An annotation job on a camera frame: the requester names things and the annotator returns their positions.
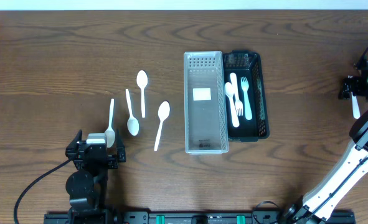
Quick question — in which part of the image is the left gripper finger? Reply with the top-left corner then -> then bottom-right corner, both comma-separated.
115,129 -> 125,155
66,129 -> 82,150

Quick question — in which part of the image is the white spoon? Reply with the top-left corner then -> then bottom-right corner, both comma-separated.
105,98 -> 116,148
154,101 -> 171,151
136,70 -> 148,118
125,89 -> 139,136
225,82 -> 240,128

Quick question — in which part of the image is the white fork long handle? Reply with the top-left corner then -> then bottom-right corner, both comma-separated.
240,77 -> 253,121

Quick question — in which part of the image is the white fork tines down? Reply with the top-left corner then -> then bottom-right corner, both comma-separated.
230,73 -> 243,116

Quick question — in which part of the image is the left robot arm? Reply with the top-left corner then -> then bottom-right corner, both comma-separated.
65,130 -> 126,212

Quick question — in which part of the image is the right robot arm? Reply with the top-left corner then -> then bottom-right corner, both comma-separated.
277,110 -> 368,223

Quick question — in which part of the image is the clear plastic basket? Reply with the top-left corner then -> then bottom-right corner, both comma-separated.
184,51 -> 229,154

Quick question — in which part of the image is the white label in clear basket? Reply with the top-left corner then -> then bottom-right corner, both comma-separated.
192,88 -> 212,101

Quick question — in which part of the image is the black plastic basket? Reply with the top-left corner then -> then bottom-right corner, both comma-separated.
222,50 -> 270,142

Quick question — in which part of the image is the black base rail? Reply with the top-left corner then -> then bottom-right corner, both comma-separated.
43,207 -> 356,224

